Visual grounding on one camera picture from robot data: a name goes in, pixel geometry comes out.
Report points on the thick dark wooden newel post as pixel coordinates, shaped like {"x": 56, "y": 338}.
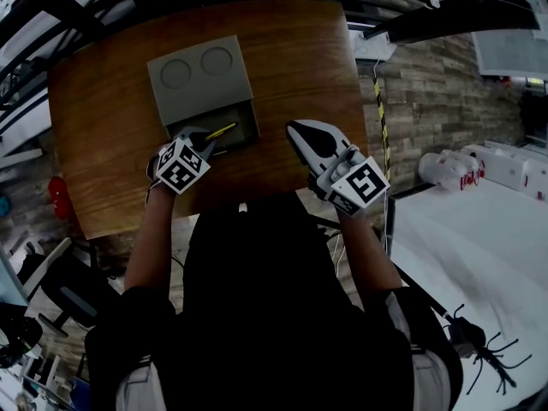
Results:
{"x": 462, "y": 26}

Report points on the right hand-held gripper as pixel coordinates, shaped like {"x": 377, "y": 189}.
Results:
{"x": 359, "y": 184}

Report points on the grey cap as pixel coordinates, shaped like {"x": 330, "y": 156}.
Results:
{"x": 466, "y": 336}

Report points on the person's black clothing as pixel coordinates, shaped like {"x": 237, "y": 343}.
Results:
{"x": 265, "y": 315}

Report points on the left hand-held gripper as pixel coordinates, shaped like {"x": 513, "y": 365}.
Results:
{"x": 182, "y": 167}

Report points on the grey drawer box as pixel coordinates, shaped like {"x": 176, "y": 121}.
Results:
{"x": 197, "y": 88}

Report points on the white cardboard box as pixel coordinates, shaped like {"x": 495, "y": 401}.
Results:
{"x": 505, "y": 165}

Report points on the teal cloth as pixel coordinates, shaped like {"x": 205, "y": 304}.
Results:
{"x": 4, "y": 206}

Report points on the yellow pen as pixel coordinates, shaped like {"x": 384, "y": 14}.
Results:
{"x": 222, "y": 131}

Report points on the wooden table with black legs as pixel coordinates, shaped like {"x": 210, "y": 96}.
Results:
{"x": 107, "y": 144}

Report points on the person's left forearm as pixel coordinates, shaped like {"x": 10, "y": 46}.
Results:
{"x": 147, "y": 246}

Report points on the black coat rack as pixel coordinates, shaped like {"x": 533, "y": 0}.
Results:
{"x": 424, "y": 294}

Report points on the person's right forearm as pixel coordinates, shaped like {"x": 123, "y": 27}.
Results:
{"x": 368, "y": 259}

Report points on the black office chair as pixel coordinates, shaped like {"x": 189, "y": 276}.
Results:
{"x": 68, "y": 298}

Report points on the light blue desk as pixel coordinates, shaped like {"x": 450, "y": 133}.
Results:
{"x": 8, "y": 281}

